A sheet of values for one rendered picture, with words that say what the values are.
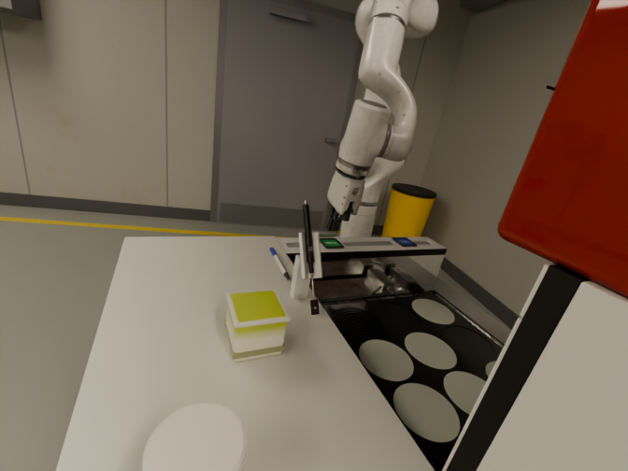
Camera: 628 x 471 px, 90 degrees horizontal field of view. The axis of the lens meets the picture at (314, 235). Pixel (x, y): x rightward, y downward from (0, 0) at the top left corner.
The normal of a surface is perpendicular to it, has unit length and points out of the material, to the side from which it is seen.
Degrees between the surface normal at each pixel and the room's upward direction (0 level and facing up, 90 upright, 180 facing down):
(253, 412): 0
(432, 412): 0
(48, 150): 90
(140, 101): 90
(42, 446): 0
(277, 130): 90
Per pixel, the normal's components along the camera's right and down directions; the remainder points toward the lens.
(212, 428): 0.17, -0.91
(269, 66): 0.21, 0.39
